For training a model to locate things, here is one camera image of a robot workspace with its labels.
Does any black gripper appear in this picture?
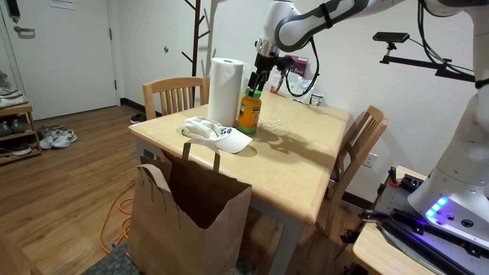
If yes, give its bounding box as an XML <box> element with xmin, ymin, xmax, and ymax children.
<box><xmin>246</xmin><ymin>50</ymin><xmax>294</xmax><ymax>94</ymax></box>

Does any orange juice bottle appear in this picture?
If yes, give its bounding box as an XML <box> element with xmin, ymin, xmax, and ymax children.
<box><xmin>236</xmin><ymin>93</ymin><xmax>265</xmax><ymax>137</ymax></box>

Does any white paper towel roll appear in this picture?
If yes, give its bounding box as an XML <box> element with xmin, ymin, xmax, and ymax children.
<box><xmin>207</xmin><ymin>56</ymin><xmax>246</xmax><ymax>128</ymax></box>

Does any white baseball cap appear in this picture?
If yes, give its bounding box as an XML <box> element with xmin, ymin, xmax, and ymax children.
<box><xmin>181</xmin><ymin>114</ymin><xmax>256</xmax><ymax>155</ymax></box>

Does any dark wooden coat rack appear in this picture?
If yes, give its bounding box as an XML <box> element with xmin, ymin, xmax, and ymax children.
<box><xmin>179</xmin><ymin>0</ymin><xmax>214</xmax><ymax>105</ymax></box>

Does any light wooden chair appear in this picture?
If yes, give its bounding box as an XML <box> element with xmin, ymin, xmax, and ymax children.
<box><xmin>141</xmin><ymin>74</ymin><xmax>211</xmax><ymax>122</ymax></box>
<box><xmin>318</xmin><ymin>103</ymin><xmax>390</xmax><ymax>241</ymax></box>

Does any brown paper bag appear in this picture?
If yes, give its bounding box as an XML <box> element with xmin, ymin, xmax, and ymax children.
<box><xmin>127</xmin><ymin>140</ymin><xmax>254</xmax><ymax>275</ymax></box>

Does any black orange bar clamp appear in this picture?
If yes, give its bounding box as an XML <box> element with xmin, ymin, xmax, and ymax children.
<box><xmin>340</xmin><ymin>206</ymin><xmax>401</xmax><ymax>244</ymax></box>
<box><xmin>385</xmin><ymin>165</ymin><xmax>428</xmax><ymax>195</ymax></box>

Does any white door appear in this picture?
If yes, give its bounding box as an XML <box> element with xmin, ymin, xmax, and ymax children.
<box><xmin>0</xmin><ymin>0</ymin><xmax>120</xmax><ymax>122</ymax></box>

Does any white sneakers pair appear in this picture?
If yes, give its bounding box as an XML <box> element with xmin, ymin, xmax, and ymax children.
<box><xmin>37</xmin><ymin>126</ymin><xmax>80</xmax><ymax>151</ymax></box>

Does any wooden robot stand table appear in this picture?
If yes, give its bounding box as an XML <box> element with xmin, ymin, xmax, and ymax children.
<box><xmin>350</xmin><ymin>163</ymin><xmax>489</xmax><ymax>275</ymax></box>

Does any grey robot mounting plate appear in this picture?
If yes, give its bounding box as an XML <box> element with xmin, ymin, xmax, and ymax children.
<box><xmin>376</xmin><ymin>174</ymin><xmax>489</xmax><ymax>275</ymax></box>

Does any grey floor rug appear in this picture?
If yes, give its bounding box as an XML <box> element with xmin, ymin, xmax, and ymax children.
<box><xmin>81</xmin><ymin>239</ymin><xmax>143</xmax><ymax>275</ymax></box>

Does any wooden shoe rack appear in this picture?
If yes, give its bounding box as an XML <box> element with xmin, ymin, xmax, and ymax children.
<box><xmin>0</xmin><ymin>99</ymin><xmax>43</xmax><ymax>168</ymax></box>

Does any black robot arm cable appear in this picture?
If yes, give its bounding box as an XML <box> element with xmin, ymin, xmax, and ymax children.
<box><xmin>283</xmin><ymin>38</ymin><xmax>321</xmax><ymax>99</ymax></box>

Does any white wall outlet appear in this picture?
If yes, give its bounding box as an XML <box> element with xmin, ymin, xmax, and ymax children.
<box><xmin>363</xmin><ymin>151</ymin><xmax>381</xmax><ymax>171</ymax></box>

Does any black stereo camera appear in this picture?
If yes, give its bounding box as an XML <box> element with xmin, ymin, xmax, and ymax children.
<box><xmin>372</xmin><ymin>30</ymin><xmax>413</xmax><ymax>44</ymax></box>

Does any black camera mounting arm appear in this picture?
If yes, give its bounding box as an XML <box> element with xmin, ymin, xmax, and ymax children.
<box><xmin>378</xmin><ymin>41</ymin><xmax>479</xmax><ymax>84</ymax></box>

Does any orange extension cord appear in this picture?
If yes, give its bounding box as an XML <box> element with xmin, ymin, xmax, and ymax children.
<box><xmin>98</xmin><ymin>181</ymin><xmax>138</xmax><ymax>256</ymax></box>

